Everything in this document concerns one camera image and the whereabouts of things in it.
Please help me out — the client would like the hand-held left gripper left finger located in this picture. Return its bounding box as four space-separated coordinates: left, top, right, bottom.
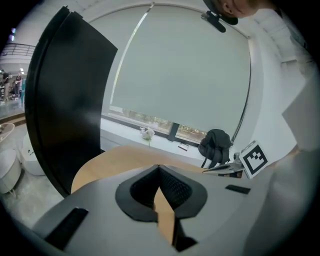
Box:
32 164 176 256

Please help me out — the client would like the wide grey roller blind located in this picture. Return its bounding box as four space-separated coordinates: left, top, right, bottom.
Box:
109 4 252 135

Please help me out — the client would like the narrow grey roller blind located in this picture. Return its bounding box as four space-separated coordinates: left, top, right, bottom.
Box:
88 4 151 113

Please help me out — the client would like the white pouf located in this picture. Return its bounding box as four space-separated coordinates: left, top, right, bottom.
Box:
21 132 47 176

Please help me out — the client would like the black backpack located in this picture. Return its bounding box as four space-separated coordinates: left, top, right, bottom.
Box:
197 128 234 169

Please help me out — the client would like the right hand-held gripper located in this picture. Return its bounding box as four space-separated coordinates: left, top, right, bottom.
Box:
202 140 269 180

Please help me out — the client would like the person's right forearm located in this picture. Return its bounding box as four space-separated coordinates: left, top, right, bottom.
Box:
287 144 306 157

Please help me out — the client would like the round white side table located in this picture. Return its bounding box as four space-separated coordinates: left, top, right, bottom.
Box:
0 121 23 198

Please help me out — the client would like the black cabinet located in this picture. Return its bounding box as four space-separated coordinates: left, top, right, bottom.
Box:
24 5 118 198

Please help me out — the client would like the person in white shirt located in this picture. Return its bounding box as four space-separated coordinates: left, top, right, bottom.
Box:
249 7 320 151

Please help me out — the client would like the black balcony railing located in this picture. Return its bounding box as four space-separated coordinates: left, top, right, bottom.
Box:
1 43 36 58

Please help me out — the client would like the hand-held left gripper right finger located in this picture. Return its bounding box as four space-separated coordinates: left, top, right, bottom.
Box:
159 164 266 256

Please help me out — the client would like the white flower bouquet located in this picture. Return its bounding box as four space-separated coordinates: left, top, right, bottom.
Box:
139 126 156 148

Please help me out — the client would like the black head camera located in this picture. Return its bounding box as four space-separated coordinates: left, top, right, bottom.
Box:
201 10 227 33

